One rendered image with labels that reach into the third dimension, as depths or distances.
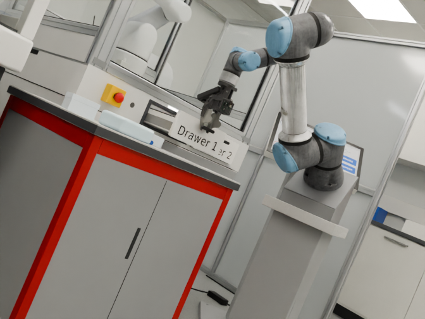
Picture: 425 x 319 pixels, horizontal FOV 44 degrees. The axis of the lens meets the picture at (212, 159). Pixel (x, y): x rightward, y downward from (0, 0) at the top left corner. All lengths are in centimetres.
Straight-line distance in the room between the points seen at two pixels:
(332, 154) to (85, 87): 95
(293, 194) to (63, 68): 102
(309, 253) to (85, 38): 117
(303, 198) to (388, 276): 286
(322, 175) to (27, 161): 102
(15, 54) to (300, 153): 96
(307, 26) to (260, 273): 89
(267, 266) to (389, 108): 193
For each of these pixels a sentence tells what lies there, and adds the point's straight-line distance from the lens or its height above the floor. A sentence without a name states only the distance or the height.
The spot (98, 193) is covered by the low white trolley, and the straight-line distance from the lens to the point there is 149.
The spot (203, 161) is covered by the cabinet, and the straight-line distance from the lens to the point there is 253.
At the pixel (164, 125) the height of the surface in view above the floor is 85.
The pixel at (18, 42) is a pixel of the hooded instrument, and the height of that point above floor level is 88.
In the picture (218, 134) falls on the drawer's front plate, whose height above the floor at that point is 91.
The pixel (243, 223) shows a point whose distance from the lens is 402.
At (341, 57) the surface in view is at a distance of 402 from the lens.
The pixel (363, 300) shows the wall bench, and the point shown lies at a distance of 486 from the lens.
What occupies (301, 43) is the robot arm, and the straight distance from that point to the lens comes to 171.
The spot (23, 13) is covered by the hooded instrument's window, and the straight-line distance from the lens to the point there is 168.
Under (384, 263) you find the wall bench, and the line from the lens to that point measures 481.
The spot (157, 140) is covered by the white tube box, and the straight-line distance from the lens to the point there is 195.
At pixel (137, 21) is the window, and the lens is 218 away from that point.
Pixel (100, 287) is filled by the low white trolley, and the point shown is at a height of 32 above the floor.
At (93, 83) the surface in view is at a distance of 209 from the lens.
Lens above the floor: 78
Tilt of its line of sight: 1 degrees up
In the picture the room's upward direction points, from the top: 23 degrees clockwise
